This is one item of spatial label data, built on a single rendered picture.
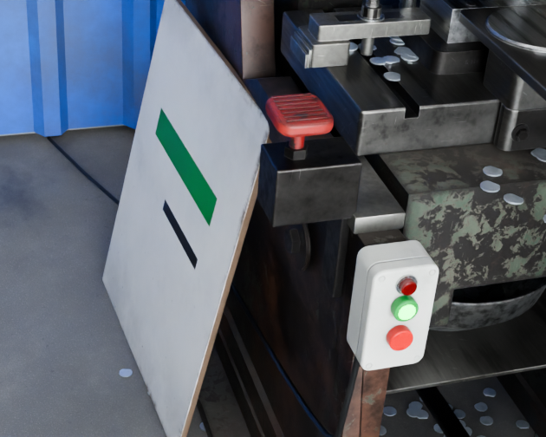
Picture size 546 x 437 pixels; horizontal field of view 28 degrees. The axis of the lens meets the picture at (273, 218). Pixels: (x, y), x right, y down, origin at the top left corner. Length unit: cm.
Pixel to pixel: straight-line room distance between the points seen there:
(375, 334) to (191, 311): 58
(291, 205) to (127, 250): 88
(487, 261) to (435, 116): 19
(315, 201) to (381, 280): 11
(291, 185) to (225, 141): 47
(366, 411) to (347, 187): 30
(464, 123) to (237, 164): 38
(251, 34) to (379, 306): 56
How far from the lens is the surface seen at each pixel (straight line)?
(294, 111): 112
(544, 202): 132
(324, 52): 134
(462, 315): 149
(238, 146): 155
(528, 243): 135
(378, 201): 121
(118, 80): 259
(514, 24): 133
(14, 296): 212
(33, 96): 257
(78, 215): 234
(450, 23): 137
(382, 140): 129
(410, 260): 115
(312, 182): 114
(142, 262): 192
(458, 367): 152
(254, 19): 157
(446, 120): 131
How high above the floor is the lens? 127
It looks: 33 degrees down
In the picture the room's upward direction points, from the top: 4 degrees clockwise
